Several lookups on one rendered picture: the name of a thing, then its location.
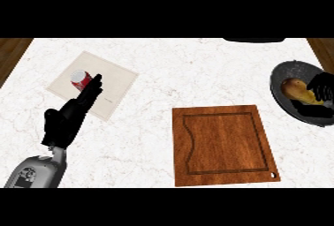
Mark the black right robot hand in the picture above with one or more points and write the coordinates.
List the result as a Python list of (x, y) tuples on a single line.
[(321, 88)]

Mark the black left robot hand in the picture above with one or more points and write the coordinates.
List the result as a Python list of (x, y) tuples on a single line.
[(69, 117)]

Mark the yellow-brown pear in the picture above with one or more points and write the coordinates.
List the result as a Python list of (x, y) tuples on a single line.
[(295, 89)]

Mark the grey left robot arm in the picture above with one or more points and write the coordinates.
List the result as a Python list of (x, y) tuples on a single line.
[(37, 172)]

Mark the dark grey pan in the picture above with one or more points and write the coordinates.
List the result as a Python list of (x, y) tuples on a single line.
[(287, 73)]

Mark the brown wooden cutting board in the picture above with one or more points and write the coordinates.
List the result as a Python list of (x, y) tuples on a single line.
[(223, 145)]

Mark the red can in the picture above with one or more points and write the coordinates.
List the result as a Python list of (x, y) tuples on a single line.
[(80, 79)]

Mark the black appliance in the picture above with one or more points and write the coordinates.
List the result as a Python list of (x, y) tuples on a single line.
[(254, 39)]

